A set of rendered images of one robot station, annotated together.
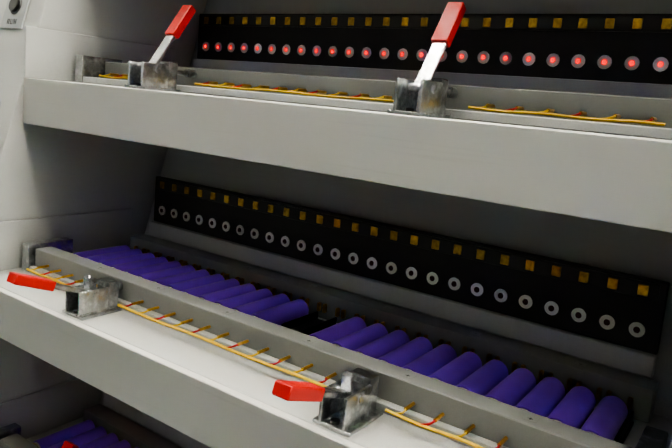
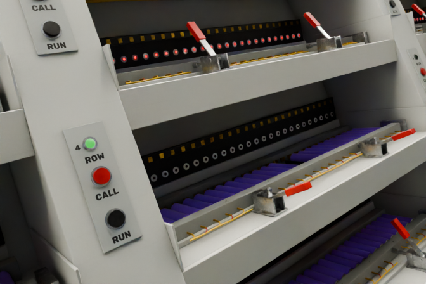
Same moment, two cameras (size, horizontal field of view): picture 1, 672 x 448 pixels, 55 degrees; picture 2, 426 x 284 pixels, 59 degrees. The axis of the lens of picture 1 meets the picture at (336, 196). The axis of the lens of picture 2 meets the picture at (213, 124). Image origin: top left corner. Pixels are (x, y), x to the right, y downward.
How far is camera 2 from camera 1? 0.79 m
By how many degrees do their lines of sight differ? 70
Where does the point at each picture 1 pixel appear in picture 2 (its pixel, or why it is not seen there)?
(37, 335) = (270, 245)
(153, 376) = (339, 193)
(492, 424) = (381, 135)
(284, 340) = (333, 154)
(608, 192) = (383, 56)
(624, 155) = (383, 45)
